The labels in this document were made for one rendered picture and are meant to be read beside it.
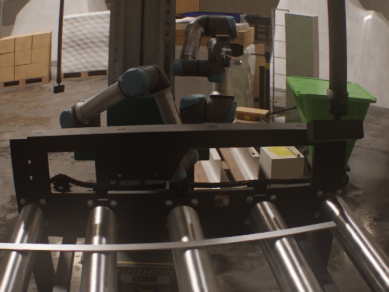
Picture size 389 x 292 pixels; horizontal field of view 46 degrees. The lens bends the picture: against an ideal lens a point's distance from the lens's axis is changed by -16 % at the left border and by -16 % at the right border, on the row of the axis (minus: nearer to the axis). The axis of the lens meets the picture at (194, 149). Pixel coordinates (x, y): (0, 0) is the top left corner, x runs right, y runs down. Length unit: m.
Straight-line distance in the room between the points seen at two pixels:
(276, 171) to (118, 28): 1.70
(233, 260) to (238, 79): 2.25
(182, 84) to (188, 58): 3.00
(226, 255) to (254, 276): 0.34
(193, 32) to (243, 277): 1.52
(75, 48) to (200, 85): 5.13
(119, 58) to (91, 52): 7.30
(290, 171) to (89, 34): 6.73
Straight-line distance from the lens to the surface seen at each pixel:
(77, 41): 9.91
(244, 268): 3.27
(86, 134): 1.86
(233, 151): 4.50
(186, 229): 1.71
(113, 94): 2.24
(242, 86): 5.16
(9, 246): 1.61
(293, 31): 5.42
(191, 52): 2.27
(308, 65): 5.42
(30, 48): 9.92
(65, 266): 1.76
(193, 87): 5.18
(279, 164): 3.72
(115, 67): 2.63
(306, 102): 4.21
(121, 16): 2.60
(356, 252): 1.67
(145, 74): 2.15
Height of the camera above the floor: 1.68
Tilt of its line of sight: 18 degrees down
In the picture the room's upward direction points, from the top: straight up
